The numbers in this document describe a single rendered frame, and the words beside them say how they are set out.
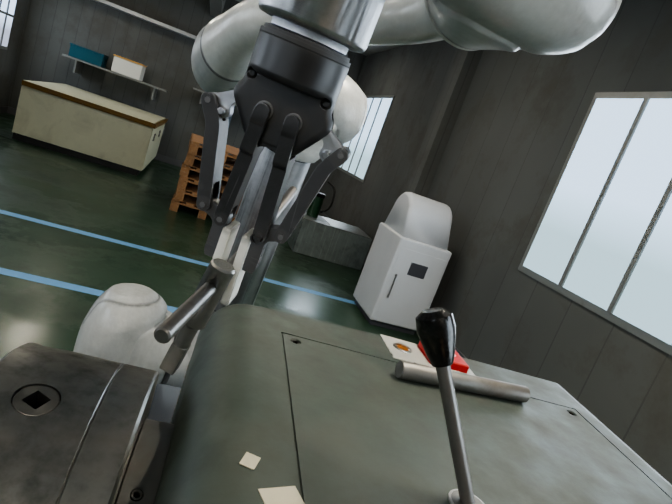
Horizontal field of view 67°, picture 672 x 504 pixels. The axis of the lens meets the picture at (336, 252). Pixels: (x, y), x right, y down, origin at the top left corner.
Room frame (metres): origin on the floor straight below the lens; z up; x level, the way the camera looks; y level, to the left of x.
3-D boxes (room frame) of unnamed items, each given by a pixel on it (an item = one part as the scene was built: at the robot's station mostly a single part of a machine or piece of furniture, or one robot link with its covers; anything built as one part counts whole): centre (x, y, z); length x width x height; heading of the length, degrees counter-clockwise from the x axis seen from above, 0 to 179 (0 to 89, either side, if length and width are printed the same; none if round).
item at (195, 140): (6.99, 1.96, 0.47); 1.30 x 0.90 x 0.93; 18
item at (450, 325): (0.40, -0.10, 1.38); 0.04 x 0.03 x 0.05; 103
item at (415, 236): (4.98, -0.69, 0.65); 0.66 x 0.56 x 1.30; 18
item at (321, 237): (6.96, 0.19, 0.48); 1.00 x 0.81 x 0.96; 108
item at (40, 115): (8.43, 4.42, 0.43); 2.26 x 1.83 x 0.85; 18
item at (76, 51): (9.15, 5.31, 1.46); 0.56 x 0.42 x 0.22; 108
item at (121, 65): (9.36, 4.67, 1.49); 0.53 x 0.44 x 0.29; 108
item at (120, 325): (1.00, 0.36, 0.97); 0.18 x 0.16 x 0.22; 114
